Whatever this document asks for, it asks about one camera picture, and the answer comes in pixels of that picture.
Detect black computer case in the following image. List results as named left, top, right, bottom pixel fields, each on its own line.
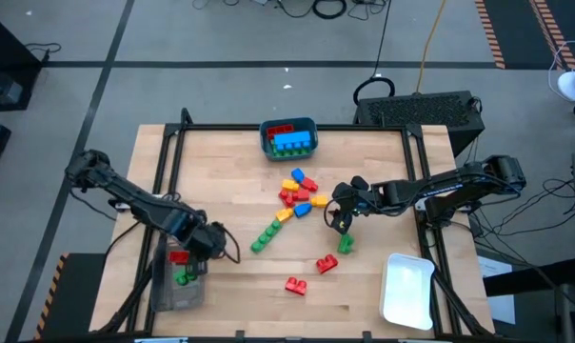
left=353, top=90, right=486, bottom=158

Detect red four-stud block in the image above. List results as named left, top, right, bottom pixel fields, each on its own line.
left=267, top=124, right=296, bottom=140

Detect black equipment cabinet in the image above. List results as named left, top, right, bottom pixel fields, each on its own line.
left=0, top=9, right=44, bottom=113

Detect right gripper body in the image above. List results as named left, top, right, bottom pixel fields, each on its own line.
left=332, top=183, right=384, bottom=215

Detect white plastic tray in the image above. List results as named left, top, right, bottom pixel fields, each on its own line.
left=378, top=252, right=436, bottom=333

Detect black coiled floor cable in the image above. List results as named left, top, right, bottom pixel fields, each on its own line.
left=311, top=0, right=348, bottom=20

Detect grey storage bin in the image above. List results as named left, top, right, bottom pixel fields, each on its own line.
left=259, top=116, right=320, bottom=162

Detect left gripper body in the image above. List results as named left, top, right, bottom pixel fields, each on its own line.
left=187, top=219, right=229, bottom=261

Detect white paper sheet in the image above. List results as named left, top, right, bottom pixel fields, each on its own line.
left=476, top=254, right=517, bottom=326

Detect white device with cable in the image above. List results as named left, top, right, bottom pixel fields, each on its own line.
left=547, top=40, right=575, bottom=120

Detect clear grey plastic container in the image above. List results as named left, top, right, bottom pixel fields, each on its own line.
left=149, top=240, right=206, bottom=313

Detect black aluminium table frame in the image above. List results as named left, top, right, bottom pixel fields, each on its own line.
left=96, top=107, right=496, bottom=342

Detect black hanging cable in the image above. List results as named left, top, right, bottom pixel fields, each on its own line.
left=352, top=0, right=396, bottom=107

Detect green two-stud block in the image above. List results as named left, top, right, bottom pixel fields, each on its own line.
left=337, top=232, right=356, bottom=255
left=173, top=268, right=198, bottom=287

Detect blue four-stud block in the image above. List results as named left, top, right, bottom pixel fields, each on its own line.
left=273, top=131, right=312, bottom=152

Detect yellow hanging cable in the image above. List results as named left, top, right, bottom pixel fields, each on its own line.
left=414, top=0, right=448, bottom=94

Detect green four-stud block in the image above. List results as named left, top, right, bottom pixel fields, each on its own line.
left=271, top=146, right=312, bottom=159
left=249, top=219, right=284, bottom=254

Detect black mat yellow stripes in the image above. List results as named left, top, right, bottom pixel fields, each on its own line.
left=32, top=252, right=109, bottom=342

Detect black mat orange stripes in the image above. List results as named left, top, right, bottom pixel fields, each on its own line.
left=474, top=0, right=575, bottom=71

